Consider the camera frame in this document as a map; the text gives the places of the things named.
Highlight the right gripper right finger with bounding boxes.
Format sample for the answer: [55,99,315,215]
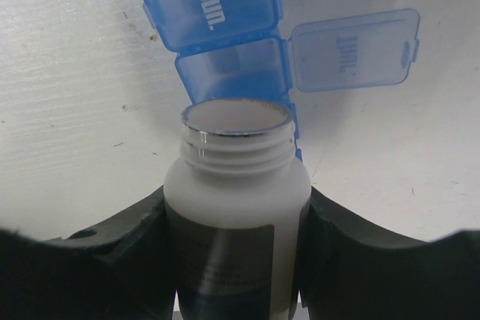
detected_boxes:
[300,189,479,319]

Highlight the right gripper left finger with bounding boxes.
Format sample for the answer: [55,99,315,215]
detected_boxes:
[1,189,176,319]

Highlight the white pill bottle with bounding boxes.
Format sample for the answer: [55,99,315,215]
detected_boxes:
[163,99,311,319]

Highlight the blue weekly pill organizer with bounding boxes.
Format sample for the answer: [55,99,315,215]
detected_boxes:
[142,0,421,152]

